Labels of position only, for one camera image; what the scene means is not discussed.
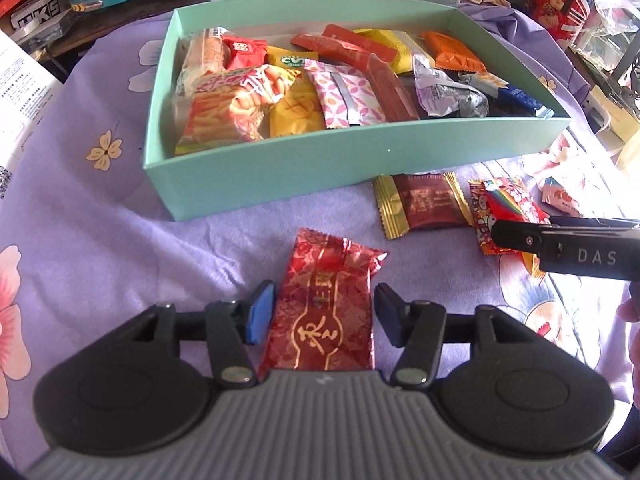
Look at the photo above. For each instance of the purple floral cloth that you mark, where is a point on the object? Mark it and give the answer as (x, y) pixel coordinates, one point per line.
(100, 240)

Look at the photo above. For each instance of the small red white packet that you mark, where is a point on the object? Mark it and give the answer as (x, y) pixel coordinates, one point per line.
(245, 52)

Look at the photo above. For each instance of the yellow wafer packet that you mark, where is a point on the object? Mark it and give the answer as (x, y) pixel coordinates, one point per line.
(395, 50)

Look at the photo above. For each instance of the red biscuit tin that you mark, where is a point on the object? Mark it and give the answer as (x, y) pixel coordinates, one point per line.
(560, 2)

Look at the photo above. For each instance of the red orange long packet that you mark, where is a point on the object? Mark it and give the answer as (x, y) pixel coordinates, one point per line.
(325, 47)
(350, 35)

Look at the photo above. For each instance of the orange yellow chip packet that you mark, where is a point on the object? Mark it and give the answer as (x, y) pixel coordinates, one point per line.
(225, 110)

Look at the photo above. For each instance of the mint green cardboard box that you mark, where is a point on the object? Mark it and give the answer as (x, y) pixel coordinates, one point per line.
(300, 175)

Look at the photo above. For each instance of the person's right hand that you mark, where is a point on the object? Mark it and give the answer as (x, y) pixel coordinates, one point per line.
(631, 305)

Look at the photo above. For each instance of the orange snack packet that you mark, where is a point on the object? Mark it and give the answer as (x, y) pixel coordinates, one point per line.
(452, 52)

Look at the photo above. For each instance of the yellow green labelled packet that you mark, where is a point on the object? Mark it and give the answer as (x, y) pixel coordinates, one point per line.
(292, 59)

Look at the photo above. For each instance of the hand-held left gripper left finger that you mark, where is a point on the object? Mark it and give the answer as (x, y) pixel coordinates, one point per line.
(257, 315)

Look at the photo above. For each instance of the white printed instruction sheet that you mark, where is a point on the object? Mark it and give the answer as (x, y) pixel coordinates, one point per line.
(20, 90)

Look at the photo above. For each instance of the silver foil packet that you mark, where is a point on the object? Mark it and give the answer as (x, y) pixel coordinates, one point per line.
(445, 92)

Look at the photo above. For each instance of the pink white patterned packet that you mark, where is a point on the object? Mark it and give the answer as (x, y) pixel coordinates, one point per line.
(342, 95)

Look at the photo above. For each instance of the pink translucent stick packet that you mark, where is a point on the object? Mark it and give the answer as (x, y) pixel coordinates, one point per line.
(395, 92)

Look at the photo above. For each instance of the clear-wrapped orange cracker packet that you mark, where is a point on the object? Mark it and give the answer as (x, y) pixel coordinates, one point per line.
(202, 57)

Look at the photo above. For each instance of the pink white candy packet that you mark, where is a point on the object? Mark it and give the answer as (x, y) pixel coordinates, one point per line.
(560, 197)

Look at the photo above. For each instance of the red rainbow candy packet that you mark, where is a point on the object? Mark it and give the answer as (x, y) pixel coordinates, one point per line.
(500, 205)

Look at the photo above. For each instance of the white orange small packet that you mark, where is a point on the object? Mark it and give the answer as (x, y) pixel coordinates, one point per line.
(487, 82)

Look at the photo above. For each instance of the blue snack packet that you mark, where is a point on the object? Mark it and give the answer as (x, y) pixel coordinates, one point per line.
(522, 100)

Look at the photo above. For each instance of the red gold patterned packet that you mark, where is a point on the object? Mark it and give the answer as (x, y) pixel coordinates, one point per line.
(325, 310)

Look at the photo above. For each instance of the black white lettered box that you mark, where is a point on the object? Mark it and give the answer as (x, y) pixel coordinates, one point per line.
(37, 17)

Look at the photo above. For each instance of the yellow round-print packet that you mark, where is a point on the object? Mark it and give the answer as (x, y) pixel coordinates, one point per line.
(297, 110)

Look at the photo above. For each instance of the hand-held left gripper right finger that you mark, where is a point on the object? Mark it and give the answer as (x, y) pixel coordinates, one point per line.
(392, 315)

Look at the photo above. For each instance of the brown gold snack packet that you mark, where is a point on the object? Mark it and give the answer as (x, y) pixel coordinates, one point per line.
(430, 202)

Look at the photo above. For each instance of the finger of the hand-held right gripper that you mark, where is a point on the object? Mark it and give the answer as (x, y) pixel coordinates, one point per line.
(520, 237)

